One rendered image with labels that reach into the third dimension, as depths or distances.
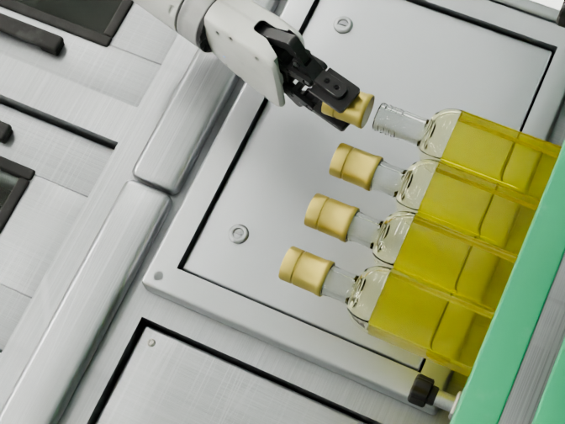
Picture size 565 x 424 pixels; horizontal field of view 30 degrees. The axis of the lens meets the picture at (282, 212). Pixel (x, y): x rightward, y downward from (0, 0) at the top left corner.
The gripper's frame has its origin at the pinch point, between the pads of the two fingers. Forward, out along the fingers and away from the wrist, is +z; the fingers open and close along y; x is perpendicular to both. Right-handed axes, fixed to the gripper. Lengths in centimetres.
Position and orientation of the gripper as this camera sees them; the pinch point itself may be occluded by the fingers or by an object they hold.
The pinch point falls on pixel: (335, 100)
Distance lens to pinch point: 106.2
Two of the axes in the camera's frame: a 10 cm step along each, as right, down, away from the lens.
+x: 6.3, -7.4, 2.2
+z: 7.7, 5.8, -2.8
